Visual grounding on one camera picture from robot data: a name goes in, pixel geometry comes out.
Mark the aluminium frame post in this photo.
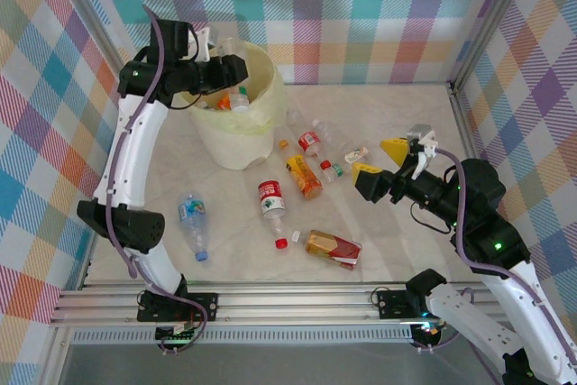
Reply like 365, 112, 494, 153
448, 0, 540, 96
47, 0, 132, 70

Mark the aluminium frame leg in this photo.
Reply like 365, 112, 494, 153
38, 325, 76, 385

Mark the red gold tea bottle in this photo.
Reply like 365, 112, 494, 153
290, 228, 363, 271

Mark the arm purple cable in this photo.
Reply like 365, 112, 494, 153
105, 5, 211, 354
412, 145, 577, 385

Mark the clear bottle white cap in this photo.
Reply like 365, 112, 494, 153
312, 118, 353, 154

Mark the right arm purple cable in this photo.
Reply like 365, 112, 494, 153
412, 145, 577, 385

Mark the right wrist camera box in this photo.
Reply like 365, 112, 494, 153
406, 124, 439, 179

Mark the small clear green label bottle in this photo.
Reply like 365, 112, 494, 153
229, 86, 252, 114

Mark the yellow orange juice bottle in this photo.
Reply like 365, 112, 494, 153
278, 138, 325, 200

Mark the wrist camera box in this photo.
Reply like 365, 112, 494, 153
192, 26, 214, 62
406, 124, 439, 179

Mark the clear bottle blue cap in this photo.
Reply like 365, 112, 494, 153
177, 192, 212, 263

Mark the white textured waste bin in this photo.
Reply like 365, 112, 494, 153
188, 105, 277, 171

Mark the small bottle red cap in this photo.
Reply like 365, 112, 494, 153
319, 160, 344, 184

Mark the small white drink bottle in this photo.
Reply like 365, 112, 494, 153
343, 146, 371, 165

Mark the grey slotted cable duct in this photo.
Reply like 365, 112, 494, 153
70, 328, 415, 345

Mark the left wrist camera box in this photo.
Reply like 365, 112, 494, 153
192, 26, 214, 62

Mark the red white label bottle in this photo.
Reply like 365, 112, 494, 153
257, 179, 289, 251

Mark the controller circuit board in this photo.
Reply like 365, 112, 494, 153
410, 319, 447, 344
154, 323, 200, 344

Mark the red label clear bottle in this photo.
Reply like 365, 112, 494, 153
297, 131, 324, 157

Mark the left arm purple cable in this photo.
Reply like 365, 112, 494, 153
105, 5, 211, 354

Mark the aluminium side rail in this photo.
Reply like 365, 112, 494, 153
77, 252, 101, 290
446, 82, 484, 165

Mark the clear unlabelled bottle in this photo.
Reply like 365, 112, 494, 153
284, 108, 304, 133

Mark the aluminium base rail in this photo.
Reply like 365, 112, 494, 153
48, 282, 550, 328

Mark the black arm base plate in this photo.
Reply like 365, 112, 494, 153
136, 292, 219, 324
375, 289, 452, 320

